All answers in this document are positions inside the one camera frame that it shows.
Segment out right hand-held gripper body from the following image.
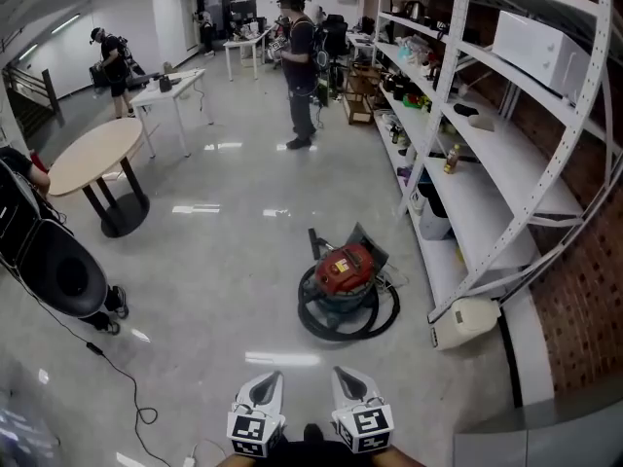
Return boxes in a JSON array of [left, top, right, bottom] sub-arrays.
[[331, 401, 395, 455]]

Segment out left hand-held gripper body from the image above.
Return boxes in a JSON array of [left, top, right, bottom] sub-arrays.
[[226, 404, 287, 458]]

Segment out person's right forearm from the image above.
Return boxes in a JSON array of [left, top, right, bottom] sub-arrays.
[[384, 445, 427, 467]]

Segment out person's left forearm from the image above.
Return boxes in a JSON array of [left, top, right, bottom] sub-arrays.
[[213, 448, 262, 467]]

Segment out red canister vacuum cleaner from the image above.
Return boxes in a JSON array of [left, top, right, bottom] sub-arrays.
[[297, 263, 402, 342]]

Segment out person's legs black trousers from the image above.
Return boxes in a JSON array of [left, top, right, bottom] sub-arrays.
[[284, 423, 359, 467]]

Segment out cream countertop appliance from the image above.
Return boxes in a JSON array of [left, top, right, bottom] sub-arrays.
[[428, 297, 503, 352]]

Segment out grey plastic cover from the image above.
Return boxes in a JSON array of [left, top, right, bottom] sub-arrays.
[[346, 221, 390, 269]]

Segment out black floor nozzle with wand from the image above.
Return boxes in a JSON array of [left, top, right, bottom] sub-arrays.
[[308, 228, 338, 262]]

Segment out white bin with black liner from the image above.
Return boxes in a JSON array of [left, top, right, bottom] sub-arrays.
[[408, 181, 454, 242]]

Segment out brown drink bottle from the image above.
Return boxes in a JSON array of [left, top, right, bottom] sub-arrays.
[[442, 144, 462, 175]]

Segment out round table with black base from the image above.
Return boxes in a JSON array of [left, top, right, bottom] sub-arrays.
[[47, 117, 151, 239]]

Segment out colourful toy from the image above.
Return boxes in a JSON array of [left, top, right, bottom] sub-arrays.
[[402, 92, 433, 112]]

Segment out wooden rack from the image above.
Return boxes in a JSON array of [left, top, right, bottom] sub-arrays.
[[342, 63, 385, 126]]

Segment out white desk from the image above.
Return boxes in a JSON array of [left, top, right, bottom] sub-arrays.
[[222, 26, 273, 83], [129, 68, 215, 160]]

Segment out black stair railing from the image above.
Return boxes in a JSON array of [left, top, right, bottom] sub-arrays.
[[1, 67, 65, 128]]

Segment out black office chair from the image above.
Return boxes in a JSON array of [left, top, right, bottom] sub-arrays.
[[321, 14, 350, 58]]

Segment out white microwave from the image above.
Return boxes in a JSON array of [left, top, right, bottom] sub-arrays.
[[491, 10, 593, 102]]

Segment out long ceiling light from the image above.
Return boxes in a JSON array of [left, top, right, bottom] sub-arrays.
[[50, 13, 82, 36]]

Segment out white power cord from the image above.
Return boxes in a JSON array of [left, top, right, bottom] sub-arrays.
[[374, 263, 411, 292]]

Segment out black power adapter with cable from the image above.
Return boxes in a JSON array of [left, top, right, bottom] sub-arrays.
[[46, 304, 174, 467]]

